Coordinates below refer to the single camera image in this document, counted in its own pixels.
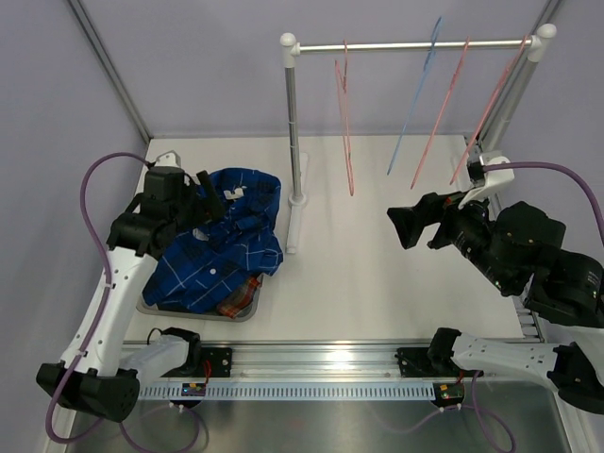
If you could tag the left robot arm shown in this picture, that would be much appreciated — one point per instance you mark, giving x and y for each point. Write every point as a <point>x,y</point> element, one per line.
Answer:
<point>91,376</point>

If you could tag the aluminium front rail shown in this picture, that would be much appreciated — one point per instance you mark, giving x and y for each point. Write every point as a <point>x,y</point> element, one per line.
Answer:
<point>351,360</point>

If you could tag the metal clothes rack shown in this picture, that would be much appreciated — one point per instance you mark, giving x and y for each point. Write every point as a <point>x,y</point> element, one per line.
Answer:
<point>291,50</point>

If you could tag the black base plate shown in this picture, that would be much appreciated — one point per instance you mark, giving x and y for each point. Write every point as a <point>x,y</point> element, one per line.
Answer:
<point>413,362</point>
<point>213,361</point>

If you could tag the light blue hanger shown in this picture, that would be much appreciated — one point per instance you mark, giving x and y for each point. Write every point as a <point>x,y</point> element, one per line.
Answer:
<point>420,85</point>

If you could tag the pink hanger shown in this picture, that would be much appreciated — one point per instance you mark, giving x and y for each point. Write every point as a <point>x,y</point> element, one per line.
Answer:
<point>490,104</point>
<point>441,113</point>
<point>341,74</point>

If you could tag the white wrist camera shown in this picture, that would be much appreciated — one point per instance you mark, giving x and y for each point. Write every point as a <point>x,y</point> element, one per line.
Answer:
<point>486,182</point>
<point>167,159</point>

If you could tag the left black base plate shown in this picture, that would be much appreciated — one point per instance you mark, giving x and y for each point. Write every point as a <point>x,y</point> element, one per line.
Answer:
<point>213,361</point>

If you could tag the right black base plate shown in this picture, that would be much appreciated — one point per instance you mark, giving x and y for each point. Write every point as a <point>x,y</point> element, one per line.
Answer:
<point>413,362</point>

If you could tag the right aluminium frame post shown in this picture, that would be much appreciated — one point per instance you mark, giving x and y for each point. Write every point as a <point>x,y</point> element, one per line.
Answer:
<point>501,113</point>

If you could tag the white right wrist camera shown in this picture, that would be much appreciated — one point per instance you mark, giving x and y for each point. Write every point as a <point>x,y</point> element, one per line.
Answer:
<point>486,182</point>

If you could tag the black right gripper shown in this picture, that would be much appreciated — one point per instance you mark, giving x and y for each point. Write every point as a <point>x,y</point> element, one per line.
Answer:
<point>409,220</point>

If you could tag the red plaid shirt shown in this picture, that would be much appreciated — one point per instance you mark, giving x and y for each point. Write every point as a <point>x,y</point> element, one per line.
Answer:
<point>240,299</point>

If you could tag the aluminium frame post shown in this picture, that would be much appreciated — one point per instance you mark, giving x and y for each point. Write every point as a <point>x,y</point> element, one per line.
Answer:
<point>95,41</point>
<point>501,113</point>

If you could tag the left aluminium frame post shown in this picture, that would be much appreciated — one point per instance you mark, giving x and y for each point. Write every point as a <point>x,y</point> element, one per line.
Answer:
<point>95,41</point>

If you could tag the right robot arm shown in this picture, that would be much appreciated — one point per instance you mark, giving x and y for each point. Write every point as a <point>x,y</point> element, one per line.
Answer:
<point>520,253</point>

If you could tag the grey plastic bin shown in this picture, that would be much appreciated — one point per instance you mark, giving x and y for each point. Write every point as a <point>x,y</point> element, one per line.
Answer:
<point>236,311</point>

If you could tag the blue shirt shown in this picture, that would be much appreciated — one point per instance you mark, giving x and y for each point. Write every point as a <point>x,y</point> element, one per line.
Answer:
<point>222,240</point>

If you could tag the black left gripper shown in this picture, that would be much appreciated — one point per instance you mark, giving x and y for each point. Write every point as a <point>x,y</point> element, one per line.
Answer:
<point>208,209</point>

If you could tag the white slotted cable duct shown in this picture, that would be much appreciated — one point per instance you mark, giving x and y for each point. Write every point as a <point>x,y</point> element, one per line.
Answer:
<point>289,391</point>

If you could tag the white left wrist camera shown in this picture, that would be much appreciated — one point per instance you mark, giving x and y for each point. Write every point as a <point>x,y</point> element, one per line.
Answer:
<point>167,159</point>

